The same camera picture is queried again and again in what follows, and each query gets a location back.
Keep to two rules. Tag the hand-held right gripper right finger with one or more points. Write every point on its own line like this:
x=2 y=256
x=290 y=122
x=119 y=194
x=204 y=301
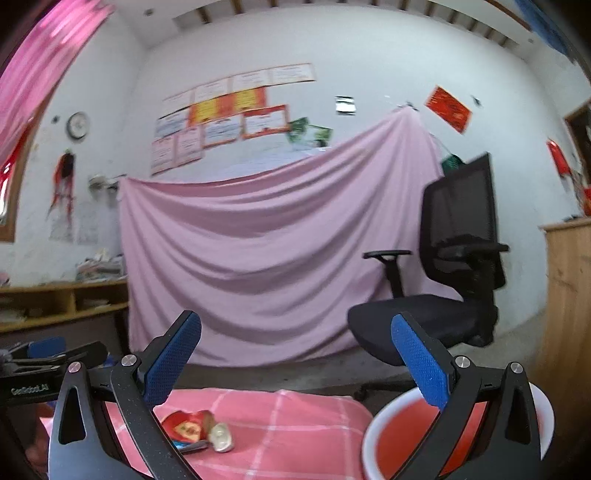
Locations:
x=422 y=364

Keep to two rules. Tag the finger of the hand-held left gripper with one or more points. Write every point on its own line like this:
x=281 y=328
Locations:
x=46 y=346
x=87 y=353

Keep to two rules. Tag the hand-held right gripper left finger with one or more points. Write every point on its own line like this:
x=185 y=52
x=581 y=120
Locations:
x=171 y=364

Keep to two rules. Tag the red paper packet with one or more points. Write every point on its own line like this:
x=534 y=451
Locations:
x=184 y=427

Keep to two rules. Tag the small blue wrapper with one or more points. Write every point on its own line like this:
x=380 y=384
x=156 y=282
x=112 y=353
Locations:
x=194 y=447

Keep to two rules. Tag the silver foil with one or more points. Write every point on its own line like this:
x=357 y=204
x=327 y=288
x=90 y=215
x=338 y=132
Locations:
x=220 y=438

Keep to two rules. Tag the stack of papers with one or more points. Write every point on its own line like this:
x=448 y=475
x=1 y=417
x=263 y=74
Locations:
x=92 y=303
x=14 y=316

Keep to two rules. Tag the wooden shelf unit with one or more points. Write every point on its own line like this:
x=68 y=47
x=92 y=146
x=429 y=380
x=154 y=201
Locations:
x=55 y=288

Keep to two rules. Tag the pink cloth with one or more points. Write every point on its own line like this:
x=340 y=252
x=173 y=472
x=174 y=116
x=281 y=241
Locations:
x=4 y=279

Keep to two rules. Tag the stack of books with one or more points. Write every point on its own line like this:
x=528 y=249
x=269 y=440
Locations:
x=101 y=267

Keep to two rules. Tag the pink checked blanket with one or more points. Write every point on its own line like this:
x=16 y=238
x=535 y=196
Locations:
x=286 y=434

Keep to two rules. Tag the pink hung sheet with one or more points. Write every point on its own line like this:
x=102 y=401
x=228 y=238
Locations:
x=258 y=258

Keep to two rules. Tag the black office chair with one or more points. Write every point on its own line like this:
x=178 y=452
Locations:
x=461 y=217

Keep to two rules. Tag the wooden cabinet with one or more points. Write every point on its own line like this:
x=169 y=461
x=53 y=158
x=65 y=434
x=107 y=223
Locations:
x=568 y=300

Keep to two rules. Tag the red tassel ornament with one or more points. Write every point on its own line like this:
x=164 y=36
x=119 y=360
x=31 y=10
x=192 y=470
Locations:
x=64 y=170

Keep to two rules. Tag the green hanging card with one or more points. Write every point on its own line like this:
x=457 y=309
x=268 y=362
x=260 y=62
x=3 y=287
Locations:
x=452 y=164

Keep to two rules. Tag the red hanging ornament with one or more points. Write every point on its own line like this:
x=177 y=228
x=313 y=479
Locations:
x=559 y=159

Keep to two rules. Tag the green landscape photo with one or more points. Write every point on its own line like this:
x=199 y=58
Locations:
x=322 y=136
x=298 y=130

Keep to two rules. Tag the red paper poster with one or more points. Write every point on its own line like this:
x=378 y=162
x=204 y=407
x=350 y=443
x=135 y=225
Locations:
x=448 y=108

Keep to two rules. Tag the small black white photo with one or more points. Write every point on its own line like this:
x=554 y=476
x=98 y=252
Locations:
x=346 y=105

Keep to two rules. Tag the pink red window curtain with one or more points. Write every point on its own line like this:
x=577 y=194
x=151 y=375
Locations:
x=41 y=60

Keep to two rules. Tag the blue dotted curtain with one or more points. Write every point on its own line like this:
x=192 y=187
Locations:
x=545 y=23

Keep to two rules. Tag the white wall calendar sheet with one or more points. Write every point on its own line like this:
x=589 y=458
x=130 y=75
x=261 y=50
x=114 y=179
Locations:
x=61 y=226
x=87 y=224

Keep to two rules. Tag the wooden window frame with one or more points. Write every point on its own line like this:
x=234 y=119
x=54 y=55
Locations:
x=21 y=194

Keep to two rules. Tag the round wall clock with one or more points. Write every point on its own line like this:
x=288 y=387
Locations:
x=78 y=124

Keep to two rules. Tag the row of wall certificates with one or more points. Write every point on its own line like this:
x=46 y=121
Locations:
x=221 y=124

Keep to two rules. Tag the black wall hook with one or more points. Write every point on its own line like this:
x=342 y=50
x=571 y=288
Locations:
x=475 y=100

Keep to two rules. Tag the brown wooden door frame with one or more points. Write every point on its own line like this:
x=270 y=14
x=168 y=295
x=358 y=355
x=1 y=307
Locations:
x=575 y=129

